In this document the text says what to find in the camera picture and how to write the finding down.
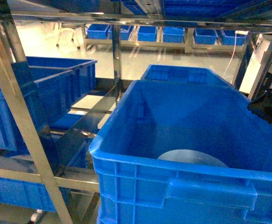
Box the light blue round tray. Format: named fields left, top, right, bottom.
left=158, top=149, right=228, bottom=168

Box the long blue bin on shelf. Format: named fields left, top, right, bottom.
left=0, top=56, right=97, bottom=151

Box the blue crate on shelf top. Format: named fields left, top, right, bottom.
left=89, top=80, right=272, bottom=224

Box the stainless steel shelf rack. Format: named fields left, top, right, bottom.
left=0, top=0, right=272, bottom=224

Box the blue bin lower left shelf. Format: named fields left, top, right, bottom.
left=0, top=140, right=90, bottom=213

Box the blue crate behind front crate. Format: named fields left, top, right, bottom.
left=141, top=64, right=232, bottom=87

